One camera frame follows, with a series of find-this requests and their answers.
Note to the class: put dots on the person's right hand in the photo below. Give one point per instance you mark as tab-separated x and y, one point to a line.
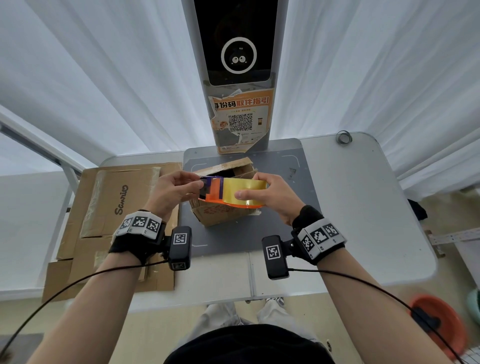
281	197

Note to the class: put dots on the person's left hand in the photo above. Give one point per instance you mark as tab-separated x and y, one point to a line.
168	195

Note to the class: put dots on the blue orange tape dispenser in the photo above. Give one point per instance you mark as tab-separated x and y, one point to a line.
215	195
243	183

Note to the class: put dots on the red print cardboard box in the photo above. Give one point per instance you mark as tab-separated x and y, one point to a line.
217	217

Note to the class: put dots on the large cardboard box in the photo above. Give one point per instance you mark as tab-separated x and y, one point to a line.
161	279

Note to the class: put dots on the person's right forearm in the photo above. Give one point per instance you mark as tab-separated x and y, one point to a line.
367	307

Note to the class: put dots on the person's left forearm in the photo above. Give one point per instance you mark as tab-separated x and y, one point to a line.
93	311

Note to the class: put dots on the grey scanner kiosk with poster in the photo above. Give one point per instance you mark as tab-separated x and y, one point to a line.
243	103

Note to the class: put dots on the white sneaker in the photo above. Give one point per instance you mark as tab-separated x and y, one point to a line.
275	300

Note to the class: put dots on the grey trousers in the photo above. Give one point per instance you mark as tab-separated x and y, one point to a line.
217	318

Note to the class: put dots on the black shirt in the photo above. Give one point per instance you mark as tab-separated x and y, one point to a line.
247	348

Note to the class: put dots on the grey scanning mat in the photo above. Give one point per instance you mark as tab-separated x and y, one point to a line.
236	22

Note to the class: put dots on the white perforated metal bar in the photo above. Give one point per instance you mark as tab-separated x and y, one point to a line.
457	237

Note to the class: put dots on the black object in basin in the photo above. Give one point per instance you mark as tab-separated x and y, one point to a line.
425	318

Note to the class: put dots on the orange plastic basin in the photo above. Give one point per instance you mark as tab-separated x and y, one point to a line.
450	318

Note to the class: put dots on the grey printed floor mat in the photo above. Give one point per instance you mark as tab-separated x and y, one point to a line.
26	348

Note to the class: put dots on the teal plastic bucket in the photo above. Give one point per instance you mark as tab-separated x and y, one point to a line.
475	302

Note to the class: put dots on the white checked cloth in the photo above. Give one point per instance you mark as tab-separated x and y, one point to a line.
474	356

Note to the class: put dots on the white metal frame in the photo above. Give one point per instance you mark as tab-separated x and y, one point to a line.
37	144

